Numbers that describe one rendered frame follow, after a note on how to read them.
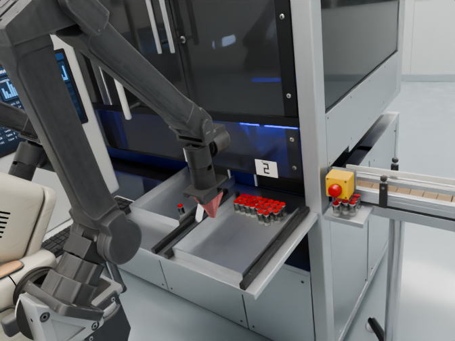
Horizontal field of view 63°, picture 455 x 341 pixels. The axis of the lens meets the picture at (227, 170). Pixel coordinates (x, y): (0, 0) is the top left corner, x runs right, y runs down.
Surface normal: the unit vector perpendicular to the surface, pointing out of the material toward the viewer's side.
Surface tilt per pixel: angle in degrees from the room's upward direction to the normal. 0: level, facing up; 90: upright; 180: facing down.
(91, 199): 89
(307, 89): 90
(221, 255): 0
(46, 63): 104
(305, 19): 90
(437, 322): 0
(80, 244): 37
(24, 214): 90
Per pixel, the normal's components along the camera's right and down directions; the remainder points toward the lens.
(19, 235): 0.80, 0.15
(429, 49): -0.57, 0.45
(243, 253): -0.16, -0.88
